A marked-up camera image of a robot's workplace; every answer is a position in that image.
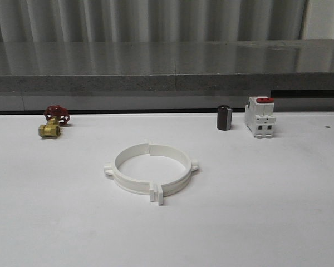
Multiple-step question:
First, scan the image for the white half pipe clamp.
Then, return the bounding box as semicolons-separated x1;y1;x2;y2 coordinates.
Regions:
149;144;199;205
104;143;155;202

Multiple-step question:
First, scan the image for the black cylindrical capacitor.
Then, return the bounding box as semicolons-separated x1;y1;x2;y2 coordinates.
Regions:
217;105;233;131

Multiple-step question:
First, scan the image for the brass valve red handwheel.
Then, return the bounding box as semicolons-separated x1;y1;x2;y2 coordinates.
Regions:
38;105;70;137

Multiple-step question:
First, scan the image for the grey stone counter slab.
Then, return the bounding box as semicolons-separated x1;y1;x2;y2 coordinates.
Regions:
0;40;334;113

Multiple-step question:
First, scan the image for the white circuit breaker red switch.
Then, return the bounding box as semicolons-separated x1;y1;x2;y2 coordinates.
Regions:
244;96;276;138

